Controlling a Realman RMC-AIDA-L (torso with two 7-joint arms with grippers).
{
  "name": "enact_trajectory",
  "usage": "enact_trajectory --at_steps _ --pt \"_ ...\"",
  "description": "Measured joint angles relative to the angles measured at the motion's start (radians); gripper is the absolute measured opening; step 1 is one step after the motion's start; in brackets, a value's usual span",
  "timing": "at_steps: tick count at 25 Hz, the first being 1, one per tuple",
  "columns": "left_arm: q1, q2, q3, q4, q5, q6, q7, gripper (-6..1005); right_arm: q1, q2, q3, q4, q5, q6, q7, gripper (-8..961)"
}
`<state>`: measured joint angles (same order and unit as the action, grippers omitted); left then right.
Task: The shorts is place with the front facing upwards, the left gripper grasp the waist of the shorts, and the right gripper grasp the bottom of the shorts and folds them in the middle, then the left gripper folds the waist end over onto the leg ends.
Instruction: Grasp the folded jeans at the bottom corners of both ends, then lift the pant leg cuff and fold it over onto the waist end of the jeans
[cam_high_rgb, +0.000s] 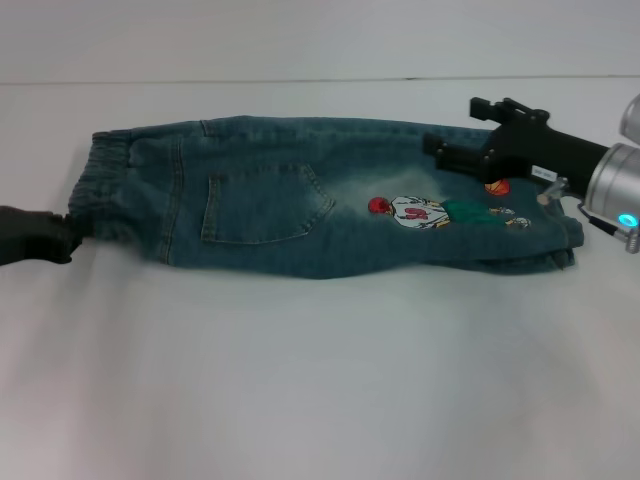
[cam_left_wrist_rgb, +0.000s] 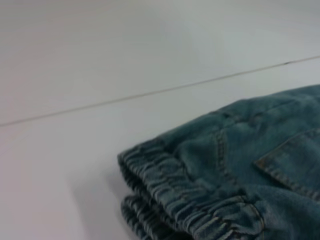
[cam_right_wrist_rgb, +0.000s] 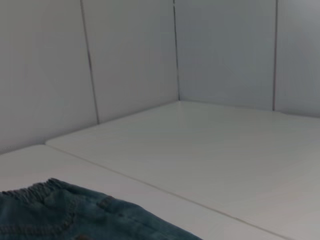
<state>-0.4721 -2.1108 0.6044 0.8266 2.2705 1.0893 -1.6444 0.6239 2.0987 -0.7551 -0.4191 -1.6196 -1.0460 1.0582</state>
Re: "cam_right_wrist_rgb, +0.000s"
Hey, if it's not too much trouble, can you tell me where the blue denim shorts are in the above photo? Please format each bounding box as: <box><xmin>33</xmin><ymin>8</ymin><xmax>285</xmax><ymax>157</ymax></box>
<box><xmin>0</xmin><ymin>177</ymin><xmax>204</xmax><ymax>240</ymax></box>

